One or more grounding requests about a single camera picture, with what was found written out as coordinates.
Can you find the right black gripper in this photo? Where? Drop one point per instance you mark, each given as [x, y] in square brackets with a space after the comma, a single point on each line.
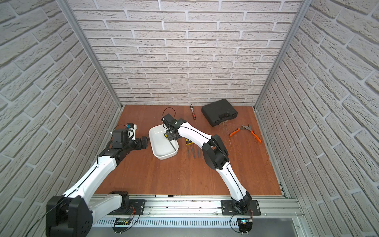
[170, 137]

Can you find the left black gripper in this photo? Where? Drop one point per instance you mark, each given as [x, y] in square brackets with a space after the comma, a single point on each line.
[142, 142]

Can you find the white plastic storage box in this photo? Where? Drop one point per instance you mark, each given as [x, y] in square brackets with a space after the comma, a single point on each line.
[160, 145]

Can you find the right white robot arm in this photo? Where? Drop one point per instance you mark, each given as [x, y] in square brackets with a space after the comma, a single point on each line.
[215, 156]

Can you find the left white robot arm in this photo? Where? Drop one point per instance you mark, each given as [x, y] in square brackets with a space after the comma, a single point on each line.
[72, 214]

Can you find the black plastic tool case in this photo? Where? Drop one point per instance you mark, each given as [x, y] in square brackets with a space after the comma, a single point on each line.
[219, 111]

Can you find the left controller board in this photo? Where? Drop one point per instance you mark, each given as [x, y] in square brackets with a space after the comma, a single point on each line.
[121, 225]

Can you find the controller board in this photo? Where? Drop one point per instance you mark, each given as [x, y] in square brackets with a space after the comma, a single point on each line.
[121, 225]
[244, 225]

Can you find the right controller board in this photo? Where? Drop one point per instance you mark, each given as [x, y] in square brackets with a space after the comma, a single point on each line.
[244, 225]

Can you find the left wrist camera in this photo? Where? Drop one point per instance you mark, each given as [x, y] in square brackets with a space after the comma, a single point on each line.
[131, 127]

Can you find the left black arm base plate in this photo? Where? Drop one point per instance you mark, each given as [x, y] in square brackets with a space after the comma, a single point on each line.
[128, 207]

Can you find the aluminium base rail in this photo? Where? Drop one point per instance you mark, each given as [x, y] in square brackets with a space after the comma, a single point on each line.
[203, 212]

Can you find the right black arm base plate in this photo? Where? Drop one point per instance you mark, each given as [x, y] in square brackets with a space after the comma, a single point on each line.
[231, 207]

